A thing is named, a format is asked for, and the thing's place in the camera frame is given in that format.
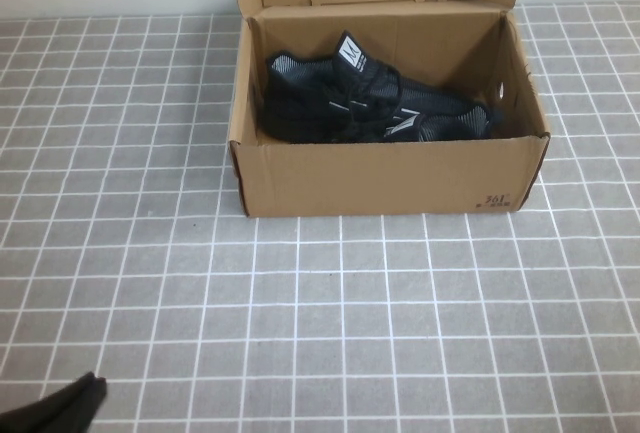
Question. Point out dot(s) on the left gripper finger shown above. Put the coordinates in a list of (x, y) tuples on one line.
[(65, 405), (87, 410)]

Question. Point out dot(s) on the black knit sneaker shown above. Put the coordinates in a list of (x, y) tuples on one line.
[(450, 125), (295, 98)]

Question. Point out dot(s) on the brown cardboard shoe box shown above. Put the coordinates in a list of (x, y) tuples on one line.
[(300, 178)]

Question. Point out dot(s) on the grey checked tablecloth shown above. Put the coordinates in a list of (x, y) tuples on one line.
[(200, 303)]

